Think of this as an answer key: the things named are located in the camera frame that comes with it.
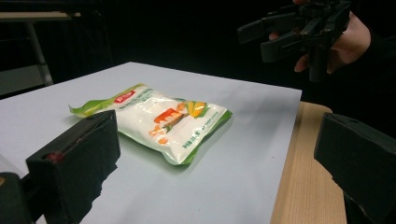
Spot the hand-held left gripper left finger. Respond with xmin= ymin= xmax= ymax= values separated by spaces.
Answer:
xmin=25 ymin=109 xmax=121 ymax=224

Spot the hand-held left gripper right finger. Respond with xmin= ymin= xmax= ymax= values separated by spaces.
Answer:
xmin=313 ymin=112 xmax=396 ymax=224

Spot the white and green snack packet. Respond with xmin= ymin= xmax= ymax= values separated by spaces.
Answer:
xmin=68 ymin=82 xmax=233 ymax=166

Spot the metal stand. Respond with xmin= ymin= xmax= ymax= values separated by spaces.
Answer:
xmin=0 ymin=11 xmax=82 ymax=96

